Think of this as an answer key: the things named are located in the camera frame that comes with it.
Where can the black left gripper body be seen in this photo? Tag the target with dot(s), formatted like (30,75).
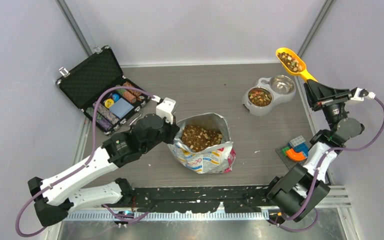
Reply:
(165,135)

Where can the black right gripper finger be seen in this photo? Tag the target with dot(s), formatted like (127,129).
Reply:
(327,92)
(312,93)

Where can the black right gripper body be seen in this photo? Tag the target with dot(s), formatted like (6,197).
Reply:
(329,102)

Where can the yellow plastic scoop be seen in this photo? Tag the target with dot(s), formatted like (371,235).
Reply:
(293,64)

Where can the cat food bag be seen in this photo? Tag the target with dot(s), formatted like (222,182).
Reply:
(217,159)

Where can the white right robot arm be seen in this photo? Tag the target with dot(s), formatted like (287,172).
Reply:
(304,186)

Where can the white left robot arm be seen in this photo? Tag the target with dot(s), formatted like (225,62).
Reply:
(58,196)

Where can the pet food kibble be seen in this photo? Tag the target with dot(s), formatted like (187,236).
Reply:
(198,138)

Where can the white double pet bowl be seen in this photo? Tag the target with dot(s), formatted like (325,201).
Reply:
(267,93)

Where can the light grey lego brick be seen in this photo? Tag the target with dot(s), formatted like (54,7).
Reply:
(296,141)

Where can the blue playing card deck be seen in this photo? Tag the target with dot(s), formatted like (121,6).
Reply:
(121,108)

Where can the orange black chip row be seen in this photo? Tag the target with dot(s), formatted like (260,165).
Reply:
(138,94)

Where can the blue lego brick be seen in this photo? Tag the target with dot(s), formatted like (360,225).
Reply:
(302,148)

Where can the red green chip row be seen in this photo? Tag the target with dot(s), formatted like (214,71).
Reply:
(127,95)

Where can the yellow dealer button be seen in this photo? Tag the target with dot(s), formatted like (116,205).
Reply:
(108,103)

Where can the green purple chip row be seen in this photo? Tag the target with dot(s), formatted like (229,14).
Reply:
(100,121)

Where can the orange curved lego piece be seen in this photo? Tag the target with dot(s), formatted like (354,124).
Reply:
(295,156)

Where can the green lego brick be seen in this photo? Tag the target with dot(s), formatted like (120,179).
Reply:
(285,151)

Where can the grey lego baseplate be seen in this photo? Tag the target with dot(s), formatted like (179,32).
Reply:
(287,162)

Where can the black poker chip case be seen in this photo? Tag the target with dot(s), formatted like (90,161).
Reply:
(96,79)

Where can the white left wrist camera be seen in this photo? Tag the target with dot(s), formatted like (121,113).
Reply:
(165,108)

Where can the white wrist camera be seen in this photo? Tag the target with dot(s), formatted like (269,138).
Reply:
(358,95)
(165,108)

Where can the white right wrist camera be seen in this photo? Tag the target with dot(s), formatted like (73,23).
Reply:
(358,95)

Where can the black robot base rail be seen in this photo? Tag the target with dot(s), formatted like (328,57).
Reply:
(198,200)

